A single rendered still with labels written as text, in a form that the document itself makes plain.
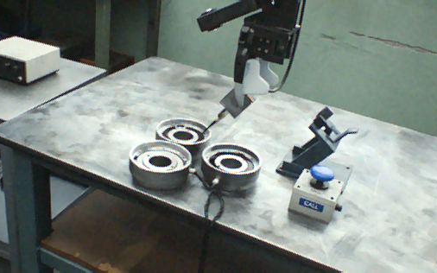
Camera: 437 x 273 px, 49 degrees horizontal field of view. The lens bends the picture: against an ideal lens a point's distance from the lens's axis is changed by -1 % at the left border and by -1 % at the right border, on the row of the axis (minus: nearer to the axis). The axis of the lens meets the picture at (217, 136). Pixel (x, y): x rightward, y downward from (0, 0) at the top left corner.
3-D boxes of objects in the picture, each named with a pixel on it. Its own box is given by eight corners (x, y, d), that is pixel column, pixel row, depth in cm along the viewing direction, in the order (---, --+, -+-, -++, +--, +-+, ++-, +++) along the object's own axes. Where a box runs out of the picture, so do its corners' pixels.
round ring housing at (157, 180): (122, 187, 78) (123, 167, 77) (135, 156, 88) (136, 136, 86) (186, 196, 79) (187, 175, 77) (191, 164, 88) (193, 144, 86)
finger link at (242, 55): (238, 85, 79) (249, 33, 76) (230, 83, 79) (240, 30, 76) (248, 80, 83) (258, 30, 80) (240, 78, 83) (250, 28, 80)
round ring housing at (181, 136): (152, 135, 96) (154, 117, 94) (204, 136, 98) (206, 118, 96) (156, 162, 87) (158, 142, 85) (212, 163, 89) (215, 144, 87)
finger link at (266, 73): (270, 109, 85) (278, 61, 80) (240, 99, 87) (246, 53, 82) (276, 101, 88) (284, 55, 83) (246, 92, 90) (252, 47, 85)
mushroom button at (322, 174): (301, 196, 79) (308, 170, 77) (307, 185, 82) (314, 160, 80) (325, 204, 78) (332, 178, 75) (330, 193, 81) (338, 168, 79)
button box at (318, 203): (287, 210, 79) (293, 185, 77) (299, 190, 85) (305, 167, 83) (335, 227, 77) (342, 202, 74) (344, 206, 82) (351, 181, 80)
